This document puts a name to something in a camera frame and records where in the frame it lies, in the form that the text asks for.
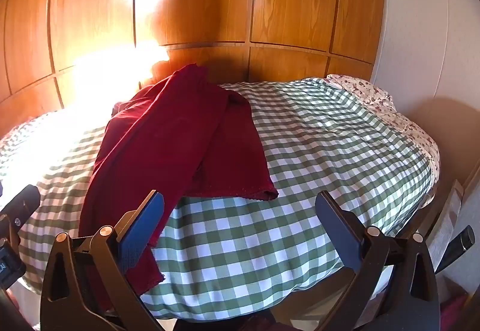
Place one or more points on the pink cloth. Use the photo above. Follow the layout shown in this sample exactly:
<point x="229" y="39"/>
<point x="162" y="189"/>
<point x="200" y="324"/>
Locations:
<point x="455" y="312"/>

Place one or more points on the green checked blanket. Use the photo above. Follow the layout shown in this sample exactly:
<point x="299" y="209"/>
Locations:
<point x="300" y="165"/>

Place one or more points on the red pants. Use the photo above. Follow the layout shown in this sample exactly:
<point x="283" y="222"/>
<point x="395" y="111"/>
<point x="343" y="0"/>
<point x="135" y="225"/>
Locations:
<point x="168" y="135"/>

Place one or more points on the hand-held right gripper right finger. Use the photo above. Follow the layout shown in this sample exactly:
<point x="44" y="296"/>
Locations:
<point x="337" y="226"/>

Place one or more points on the grey white bag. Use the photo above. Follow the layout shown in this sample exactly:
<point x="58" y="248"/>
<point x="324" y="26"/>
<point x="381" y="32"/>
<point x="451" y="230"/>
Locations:
<point x="446" y="218"/>

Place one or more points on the floral bed sheet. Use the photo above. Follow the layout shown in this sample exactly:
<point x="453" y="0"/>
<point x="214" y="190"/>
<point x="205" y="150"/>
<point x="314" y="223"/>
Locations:
<point x="375" y="90"/>

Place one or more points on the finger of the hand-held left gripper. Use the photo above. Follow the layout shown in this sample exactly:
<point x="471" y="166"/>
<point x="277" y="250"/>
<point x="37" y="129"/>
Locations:
<point x="24" y="201"/>

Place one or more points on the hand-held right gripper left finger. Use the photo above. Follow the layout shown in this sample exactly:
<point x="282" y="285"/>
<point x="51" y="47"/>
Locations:
<point x="144" y="226"/>

